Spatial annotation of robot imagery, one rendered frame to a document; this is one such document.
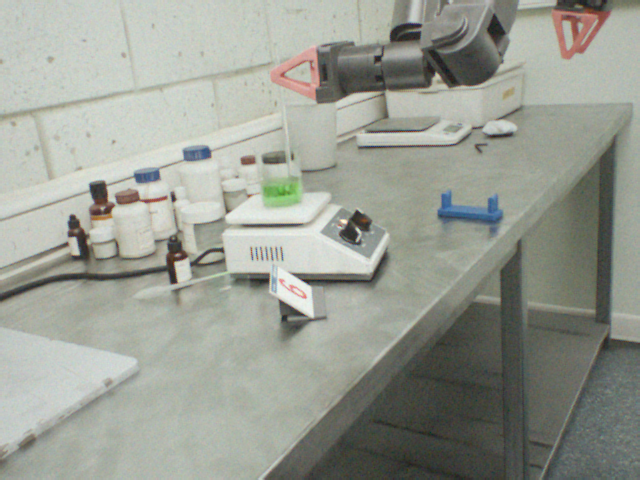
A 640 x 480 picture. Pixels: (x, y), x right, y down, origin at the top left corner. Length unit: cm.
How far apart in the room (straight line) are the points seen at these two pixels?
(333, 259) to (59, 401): 37
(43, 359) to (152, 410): 18
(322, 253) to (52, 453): 41
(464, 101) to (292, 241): 109
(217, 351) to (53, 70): 65
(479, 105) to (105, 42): 99
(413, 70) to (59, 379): 51
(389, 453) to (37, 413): 114
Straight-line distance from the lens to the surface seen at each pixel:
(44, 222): 117
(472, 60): 81
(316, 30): 187
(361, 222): 94
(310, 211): 90
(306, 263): 89
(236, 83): 158
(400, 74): 84
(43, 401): 72
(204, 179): 121
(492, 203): 110
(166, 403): 68
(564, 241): 235
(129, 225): 109
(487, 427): 180
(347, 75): 86
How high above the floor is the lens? 108
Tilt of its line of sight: 18 degrees down
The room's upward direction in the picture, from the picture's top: 6 degrees counter-clockwise
